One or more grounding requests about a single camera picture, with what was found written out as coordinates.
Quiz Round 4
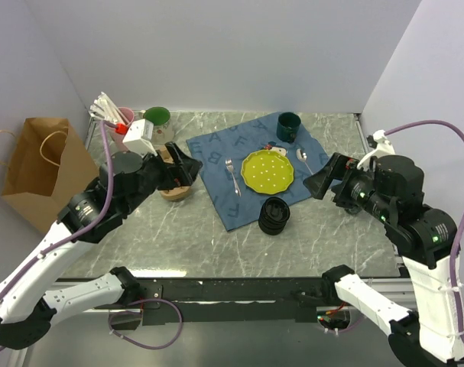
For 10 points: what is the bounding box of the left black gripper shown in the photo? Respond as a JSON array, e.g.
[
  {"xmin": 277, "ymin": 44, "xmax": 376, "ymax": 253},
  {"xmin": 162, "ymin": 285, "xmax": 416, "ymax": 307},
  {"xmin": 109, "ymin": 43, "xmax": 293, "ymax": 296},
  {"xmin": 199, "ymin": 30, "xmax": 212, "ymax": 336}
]
[{"xmin": 122, "ymin": 141, "xmax": 203, "ymax": 215}]

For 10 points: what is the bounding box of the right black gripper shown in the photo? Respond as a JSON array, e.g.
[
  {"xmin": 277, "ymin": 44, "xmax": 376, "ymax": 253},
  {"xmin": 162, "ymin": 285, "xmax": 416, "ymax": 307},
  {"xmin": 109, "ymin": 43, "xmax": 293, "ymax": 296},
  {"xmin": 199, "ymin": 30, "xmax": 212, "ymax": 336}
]
[{"xmin": 301, "ymin": 149, "xmax": 391, "ymax": 219}]

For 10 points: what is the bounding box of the stack of black lids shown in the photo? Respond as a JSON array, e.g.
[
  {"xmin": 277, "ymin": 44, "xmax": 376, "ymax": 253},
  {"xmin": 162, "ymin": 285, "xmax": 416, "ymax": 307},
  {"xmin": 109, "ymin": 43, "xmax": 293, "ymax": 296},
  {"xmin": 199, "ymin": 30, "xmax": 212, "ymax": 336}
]
[{"xmin": 258, "ymin": 196, "xmax": 290, "ymax": 235}]

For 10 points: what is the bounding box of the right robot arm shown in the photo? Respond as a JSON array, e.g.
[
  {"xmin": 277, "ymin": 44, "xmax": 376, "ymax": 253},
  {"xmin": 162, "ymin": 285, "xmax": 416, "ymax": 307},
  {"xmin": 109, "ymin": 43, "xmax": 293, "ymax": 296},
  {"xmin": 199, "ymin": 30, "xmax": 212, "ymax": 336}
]
[{"xmin": 303, "ymin": 153, "xmax": 464, "ymax": 366}]

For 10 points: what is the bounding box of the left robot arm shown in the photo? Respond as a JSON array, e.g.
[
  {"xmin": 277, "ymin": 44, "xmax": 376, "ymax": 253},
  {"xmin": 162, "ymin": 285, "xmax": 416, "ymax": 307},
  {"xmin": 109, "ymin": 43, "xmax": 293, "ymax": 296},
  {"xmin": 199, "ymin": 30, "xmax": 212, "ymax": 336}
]
[{"xmin": 0, "ymin": 142, "xmax": 203, "ymax": 350}]

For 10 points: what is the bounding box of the cardboard cup carrier tray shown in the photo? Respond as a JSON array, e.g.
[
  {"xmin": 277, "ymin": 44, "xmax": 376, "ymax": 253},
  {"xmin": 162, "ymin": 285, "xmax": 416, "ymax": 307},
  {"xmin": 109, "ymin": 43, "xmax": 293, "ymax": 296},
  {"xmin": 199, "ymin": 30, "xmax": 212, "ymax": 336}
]
[{"xmin": 157, "ymin": 145, "xmax": 191, "ymax": 202}]

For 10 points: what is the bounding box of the silver spoon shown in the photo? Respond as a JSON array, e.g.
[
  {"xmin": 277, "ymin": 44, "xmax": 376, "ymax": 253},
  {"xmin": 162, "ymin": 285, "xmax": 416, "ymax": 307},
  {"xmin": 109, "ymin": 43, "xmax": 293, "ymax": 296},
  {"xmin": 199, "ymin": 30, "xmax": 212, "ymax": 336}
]
[{"xmin": 296, "ymin": 148, "xmax": 313, "ymax": 175}]

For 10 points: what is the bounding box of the blue letter print cloth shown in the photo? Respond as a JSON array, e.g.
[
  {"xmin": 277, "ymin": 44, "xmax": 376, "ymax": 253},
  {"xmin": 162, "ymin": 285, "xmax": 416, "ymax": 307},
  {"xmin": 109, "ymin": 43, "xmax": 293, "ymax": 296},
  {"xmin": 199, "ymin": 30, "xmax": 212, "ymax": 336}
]
[{"xmin": 187, "ymin": 112, "xmax": 330, "ymax": 231}]

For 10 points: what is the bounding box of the silver fork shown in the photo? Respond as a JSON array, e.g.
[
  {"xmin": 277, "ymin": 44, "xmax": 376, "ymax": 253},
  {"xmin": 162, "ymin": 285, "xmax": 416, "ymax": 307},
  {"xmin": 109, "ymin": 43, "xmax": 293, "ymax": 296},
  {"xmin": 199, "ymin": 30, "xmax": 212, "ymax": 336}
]
[{"xmin": 225, "ymin": 159, "xmax": 242, "ymax": 196}]

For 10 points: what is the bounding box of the green inside ceramic mug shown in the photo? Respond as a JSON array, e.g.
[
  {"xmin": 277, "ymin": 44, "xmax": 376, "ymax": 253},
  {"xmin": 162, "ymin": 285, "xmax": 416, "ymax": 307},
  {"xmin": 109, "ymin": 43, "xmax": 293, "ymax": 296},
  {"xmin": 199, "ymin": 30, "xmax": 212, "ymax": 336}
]
[{"xmin": 143, "ymin": 106, "xmax": 174, "ymax": 145}]

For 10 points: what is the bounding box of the yellow green dotted plate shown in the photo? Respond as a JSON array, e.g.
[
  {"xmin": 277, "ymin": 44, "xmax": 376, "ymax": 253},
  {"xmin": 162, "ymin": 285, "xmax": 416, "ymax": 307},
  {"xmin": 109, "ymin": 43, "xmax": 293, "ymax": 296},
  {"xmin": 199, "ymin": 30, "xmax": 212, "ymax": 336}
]
[{"xmin": 240, "ymin": 150, "xmax": 294, "ymax": 195}]

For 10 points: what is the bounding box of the small santa figurine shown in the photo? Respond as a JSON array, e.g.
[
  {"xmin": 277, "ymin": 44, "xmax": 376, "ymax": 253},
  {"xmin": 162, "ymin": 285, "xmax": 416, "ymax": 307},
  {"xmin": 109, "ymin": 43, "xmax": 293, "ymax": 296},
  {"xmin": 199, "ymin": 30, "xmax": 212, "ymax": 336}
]
[{"xmin": 264, "ymin": 141, "xmax": 287, "ymax": 156}]

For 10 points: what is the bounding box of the dark teal mug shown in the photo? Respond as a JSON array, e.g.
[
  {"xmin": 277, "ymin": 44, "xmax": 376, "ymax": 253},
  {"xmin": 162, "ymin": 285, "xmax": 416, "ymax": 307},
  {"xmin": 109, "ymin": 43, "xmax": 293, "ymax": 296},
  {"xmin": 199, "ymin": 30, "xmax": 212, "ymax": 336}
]
[{"xmin": 276, "ymin": 112, "xmax": 301, "ymax": 144}]

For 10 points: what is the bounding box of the pink straw holder cup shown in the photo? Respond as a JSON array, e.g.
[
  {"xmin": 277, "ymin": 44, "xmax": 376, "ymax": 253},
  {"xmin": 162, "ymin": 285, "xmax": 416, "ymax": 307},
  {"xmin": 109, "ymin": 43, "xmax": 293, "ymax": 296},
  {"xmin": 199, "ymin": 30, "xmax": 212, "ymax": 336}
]
[{"xmin": 109, "ymin": 107, "xmax": 135, "ymax": 151}]

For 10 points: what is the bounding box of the brown paper bag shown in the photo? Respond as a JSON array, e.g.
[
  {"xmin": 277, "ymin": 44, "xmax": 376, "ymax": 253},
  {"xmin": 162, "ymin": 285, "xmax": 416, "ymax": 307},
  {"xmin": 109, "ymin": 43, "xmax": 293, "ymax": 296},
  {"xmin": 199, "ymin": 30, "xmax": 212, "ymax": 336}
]
[{"xmin": 0, "ymin": 117, "xmax": 99, "ymax": 234}]

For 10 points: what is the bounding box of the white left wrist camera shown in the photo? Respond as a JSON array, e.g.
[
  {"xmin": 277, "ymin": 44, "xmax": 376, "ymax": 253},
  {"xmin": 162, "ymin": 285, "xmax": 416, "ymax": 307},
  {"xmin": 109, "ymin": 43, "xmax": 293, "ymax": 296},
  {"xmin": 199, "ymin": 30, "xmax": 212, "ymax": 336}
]
[{"xmin": 122, "ymin": 119, "xmax": 157, "ymax": 157}]

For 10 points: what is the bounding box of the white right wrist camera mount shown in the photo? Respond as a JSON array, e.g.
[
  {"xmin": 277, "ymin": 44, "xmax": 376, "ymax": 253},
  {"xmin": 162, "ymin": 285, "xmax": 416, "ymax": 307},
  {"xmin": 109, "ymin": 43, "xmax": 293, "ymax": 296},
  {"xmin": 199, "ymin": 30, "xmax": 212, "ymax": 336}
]
[{"xmin": 357, "ymin": 130, "xmax": 395, "ymax": 171}]

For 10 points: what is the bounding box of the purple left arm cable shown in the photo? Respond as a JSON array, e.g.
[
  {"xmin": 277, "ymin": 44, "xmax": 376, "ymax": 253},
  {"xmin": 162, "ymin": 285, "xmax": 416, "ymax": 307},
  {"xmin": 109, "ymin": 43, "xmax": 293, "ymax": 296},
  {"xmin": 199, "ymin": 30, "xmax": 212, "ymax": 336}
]
[{"xmin": 0, "ymin": 118, "xmax": 122, "ymax": 318}]

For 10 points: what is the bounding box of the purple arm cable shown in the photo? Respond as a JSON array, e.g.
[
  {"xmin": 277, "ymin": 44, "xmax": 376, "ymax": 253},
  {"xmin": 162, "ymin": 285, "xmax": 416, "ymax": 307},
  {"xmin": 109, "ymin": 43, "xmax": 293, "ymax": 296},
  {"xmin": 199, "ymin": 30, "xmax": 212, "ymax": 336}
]
[
  {"xmin": 384, "ymin": 119, "xmax": 464, "ymax": 341},
  {"xmin": 0, "ymin": 118, "xmax": 122, "ymax": 318}
]

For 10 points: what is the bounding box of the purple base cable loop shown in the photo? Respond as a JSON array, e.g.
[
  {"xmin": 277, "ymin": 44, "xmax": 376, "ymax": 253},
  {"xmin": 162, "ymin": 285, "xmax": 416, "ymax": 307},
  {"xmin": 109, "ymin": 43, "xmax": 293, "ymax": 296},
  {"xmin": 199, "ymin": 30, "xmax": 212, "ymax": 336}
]
[{"xmin": 108, "ymin": 297, "xmax": 183, "ymax": 350}]

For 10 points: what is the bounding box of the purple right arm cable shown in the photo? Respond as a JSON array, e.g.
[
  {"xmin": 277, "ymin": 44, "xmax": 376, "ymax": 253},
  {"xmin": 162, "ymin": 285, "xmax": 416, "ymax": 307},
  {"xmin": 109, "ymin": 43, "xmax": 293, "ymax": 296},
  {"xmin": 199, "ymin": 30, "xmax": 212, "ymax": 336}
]
[{"xmin": 384, "ymin": 119, "xmax": 464, "ymax": 341}]

